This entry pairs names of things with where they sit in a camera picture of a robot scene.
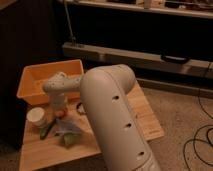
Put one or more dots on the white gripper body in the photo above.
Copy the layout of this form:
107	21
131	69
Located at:
58	102

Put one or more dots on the small yellow-red apple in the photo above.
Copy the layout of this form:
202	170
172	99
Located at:
60	114

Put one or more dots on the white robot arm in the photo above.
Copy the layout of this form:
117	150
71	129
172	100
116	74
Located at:
103	93

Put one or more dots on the dark green cup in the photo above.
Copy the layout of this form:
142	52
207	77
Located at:
80	109

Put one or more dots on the light blue cloth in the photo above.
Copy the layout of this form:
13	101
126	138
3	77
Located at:
65	127

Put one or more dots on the white cup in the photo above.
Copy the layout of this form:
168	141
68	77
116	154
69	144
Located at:
37	116

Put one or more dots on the green cucumber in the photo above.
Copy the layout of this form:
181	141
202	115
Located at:
45	131

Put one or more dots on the orange plastic bin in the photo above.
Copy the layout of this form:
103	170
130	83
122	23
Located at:
33	77

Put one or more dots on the green leafy toy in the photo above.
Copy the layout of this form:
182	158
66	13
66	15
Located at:
70	139

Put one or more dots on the upper shelf board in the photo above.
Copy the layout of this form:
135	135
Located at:
130	7

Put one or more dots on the grey metal shelf rail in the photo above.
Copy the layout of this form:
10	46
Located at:
136	59

